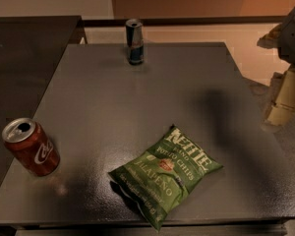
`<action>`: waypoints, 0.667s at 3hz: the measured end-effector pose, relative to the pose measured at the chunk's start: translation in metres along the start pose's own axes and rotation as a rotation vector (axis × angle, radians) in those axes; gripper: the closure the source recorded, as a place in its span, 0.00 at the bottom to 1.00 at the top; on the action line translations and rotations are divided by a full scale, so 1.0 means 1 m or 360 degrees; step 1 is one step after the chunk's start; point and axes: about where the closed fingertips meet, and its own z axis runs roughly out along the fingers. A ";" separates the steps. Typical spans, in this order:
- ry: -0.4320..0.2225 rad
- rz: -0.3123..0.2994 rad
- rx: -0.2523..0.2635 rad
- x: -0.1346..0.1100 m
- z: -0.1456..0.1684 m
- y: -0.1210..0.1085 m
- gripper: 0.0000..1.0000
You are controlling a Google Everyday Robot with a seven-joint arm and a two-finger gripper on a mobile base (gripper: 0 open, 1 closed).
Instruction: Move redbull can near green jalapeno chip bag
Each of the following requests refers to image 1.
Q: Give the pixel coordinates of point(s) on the green jalapeno chip bag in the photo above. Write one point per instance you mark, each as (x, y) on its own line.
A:
(164, 175)

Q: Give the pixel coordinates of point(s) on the red coca-cola can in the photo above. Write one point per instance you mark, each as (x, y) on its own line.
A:
(29, 144)

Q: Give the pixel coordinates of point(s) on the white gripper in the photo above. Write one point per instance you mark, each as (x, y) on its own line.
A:
(293, 38)

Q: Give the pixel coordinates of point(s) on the blue silver redbull can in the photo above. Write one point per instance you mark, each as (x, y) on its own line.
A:
(135, 42)

